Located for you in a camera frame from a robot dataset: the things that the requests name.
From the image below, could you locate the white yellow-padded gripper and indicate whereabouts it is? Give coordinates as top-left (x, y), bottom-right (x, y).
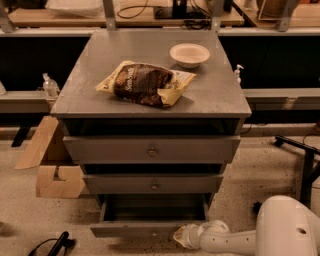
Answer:
top-left (173, 224), bottom-right (204, 249)

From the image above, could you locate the grey bottom drawer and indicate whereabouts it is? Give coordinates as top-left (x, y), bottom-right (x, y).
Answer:
top-left (90, 194), bottom-right (208, 237)

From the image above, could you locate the grey drawer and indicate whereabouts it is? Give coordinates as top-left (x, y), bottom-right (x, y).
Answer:
top-left (90, 194), bottom-right (208, 237)
top-left (63, 136), bottom-right (240, 164)
top-left (83, 174), bottom-right (223, 194)

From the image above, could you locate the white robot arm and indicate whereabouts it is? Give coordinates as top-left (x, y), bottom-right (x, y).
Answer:
top-left (173, 196), bottom-right (320, 256)

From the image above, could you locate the grey middle drawer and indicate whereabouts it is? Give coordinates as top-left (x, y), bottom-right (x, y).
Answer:
top-left (83, 174), bottom-right (223, 194)

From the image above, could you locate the grey drawer cabinet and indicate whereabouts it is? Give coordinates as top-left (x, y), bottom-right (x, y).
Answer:
top-left (50, 29), bottom-right (253, 208)

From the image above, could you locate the grey top drawer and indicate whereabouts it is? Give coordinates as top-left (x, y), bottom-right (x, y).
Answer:
top-left (63, 136), bottom-right (240, 164)

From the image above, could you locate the black metal stand base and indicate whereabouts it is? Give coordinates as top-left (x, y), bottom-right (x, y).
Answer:
top-left (273, 135), bottom-right (320, 208)

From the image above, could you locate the open cardboard box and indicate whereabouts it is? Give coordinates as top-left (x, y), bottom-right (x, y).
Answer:
top-left (15, 116), bottom-right (86, 199)

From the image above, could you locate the brown yellow chip bag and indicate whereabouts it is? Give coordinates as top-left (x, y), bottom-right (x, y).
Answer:
top-left (95, 61), bottom-right (196, 107)

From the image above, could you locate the white pump dispenser bottle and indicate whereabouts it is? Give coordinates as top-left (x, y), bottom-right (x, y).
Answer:
top-left (234, 64), bottom-right (244, 84)

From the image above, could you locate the white paper bowl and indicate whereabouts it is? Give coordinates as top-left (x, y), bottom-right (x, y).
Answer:
top-left (170, 43), bottom-right (210, 69)

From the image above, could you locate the clear plastic bottle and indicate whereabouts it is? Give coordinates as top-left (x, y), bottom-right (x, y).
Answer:
top-left (43, 73), bottom-right (60, 98)

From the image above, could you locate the black monitor stand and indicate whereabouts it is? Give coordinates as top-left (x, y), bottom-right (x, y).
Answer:
top-left (153, 0), bottom-right (189, 20)

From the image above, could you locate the woven basket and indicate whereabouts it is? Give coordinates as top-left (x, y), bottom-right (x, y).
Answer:
top-left (256, 0), bottom-right (288, 18)

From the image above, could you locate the white plastic bag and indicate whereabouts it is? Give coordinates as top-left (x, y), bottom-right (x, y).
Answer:
top-left (45, 0), bottom-right (104, 18)

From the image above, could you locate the black cable bundle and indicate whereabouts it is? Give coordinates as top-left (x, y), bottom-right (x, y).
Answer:
top-left (183, 0), bottom-right (213, 31)

